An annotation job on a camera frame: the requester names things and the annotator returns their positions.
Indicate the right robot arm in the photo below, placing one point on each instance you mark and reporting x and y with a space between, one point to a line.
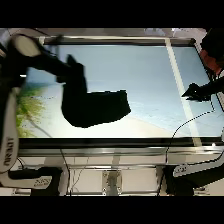
200 168

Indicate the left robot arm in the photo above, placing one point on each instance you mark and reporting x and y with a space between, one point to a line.
10 133

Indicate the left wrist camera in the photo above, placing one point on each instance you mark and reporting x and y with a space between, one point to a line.
71 60

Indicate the blue jeans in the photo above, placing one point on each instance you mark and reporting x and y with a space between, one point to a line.
96 108

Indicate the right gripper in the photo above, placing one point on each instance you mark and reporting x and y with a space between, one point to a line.
202 93

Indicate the silver frame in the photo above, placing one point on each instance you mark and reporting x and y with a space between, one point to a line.
110 156

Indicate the black garment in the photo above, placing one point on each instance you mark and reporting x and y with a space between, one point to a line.
213 41

